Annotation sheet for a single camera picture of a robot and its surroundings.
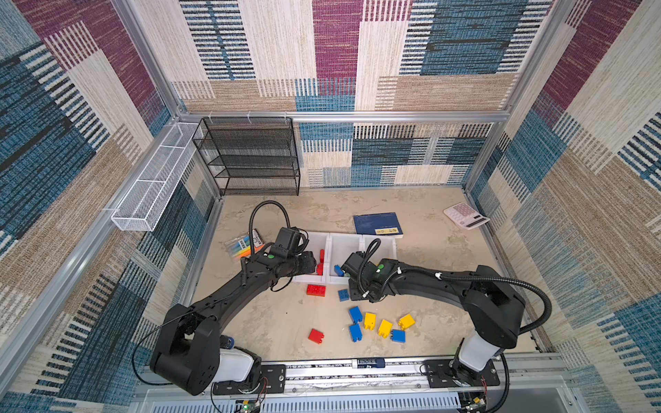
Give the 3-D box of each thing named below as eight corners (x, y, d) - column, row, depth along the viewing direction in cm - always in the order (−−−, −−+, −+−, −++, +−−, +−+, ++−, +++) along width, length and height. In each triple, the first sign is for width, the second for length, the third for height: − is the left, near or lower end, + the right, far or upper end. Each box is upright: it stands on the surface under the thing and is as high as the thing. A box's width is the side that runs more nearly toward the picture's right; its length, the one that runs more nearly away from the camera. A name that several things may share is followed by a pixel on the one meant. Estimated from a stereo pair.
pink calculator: (473, 235, 106) (476, 230, 104) (443, 213, 113) (445, 208, 111) (486, 223, 110) (490, 218, 107) (456, 202, 117) (459, 198, 115)
